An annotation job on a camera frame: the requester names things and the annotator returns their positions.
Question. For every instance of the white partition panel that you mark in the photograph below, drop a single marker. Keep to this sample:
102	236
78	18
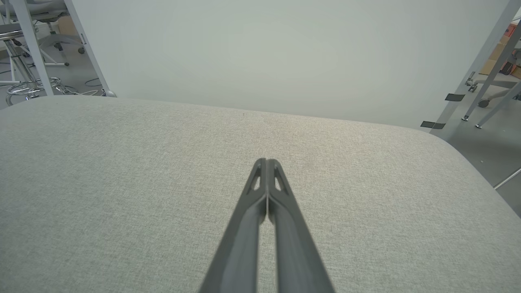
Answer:
285	53

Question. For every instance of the chrome bar stool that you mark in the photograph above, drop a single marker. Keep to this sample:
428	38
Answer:
16	61

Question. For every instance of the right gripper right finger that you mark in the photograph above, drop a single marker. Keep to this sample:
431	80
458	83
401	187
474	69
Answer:
297	256

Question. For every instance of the thin metal rod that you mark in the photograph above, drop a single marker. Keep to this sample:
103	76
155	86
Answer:
508	178

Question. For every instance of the grey metal stand leg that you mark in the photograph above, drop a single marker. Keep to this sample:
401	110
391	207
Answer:
492	73
498	106

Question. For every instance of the grey metal frame post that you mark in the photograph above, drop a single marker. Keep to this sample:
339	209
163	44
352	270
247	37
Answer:
468	81

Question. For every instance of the brown cardboard box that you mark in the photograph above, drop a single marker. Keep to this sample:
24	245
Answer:
494	61

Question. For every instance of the black tape piece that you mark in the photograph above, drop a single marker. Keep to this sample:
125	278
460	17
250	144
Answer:
432	125
454	97

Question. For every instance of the grey office chair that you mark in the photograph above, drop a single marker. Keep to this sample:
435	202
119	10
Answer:
61	40

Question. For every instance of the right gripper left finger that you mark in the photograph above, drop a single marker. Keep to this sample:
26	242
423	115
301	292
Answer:
240	252

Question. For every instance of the white frame post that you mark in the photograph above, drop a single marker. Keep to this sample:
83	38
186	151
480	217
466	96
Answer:
32	49

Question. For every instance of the wheeled chair base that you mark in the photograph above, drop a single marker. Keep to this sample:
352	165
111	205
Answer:
494	84

